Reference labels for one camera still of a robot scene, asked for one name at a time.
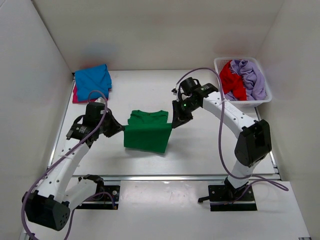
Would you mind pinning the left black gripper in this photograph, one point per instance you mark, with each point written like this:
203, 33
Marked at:
116, 126

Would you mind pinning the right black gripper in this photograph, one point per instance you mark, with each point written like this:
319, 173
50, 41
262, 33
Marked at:
179, 118

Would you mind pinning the green t shirt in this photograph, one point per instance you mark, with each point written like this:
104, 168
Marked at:
147, 131

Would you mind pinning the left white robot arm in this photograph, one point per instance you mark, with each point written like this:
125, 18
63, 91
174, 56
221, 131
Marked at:
50, 203

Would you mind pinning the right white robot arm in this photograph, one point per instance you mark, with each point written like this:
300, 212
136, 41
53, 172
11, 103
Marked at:
253, 137

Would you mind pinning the folded pink t shirt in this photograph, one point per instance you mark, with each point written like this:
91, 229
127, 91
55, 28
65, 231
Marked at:
81, 93

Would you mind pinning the folded blue t shirt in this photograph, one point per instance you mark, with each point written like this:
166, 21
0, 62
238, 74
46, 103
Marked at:
98, 76

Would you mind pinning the red t shirt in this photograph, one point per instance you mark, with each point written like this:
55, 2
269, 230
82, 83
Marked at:
232, 84

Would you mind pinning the lilac t shirt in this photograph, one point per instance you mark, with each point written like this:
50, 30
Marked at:
252, 78

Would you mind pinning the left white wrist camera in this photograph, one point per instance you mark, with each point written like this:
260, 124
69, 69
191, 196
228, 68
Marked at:
100, 100

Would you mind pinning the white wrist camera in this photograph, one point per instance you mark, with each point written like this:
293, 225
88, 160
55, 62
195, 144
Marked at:
100, 100
175, 92

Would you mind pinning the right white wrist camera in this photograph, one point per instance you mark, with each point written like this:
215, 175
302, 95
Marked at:
175, 92

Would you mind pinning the silver aluminium rail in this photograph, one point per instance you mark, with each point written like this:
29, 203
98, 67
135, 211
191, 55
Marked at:
197, 177

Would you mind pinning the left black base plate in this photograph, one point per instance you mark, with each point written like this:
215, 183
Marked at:
104, 201

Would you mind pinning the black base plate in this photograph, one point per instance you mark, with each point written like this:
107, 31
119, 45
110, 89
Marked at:
104, 201
224, 198

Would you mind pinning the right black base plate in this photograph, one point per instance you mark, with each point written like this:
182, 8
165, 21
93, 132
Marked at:
224, 198

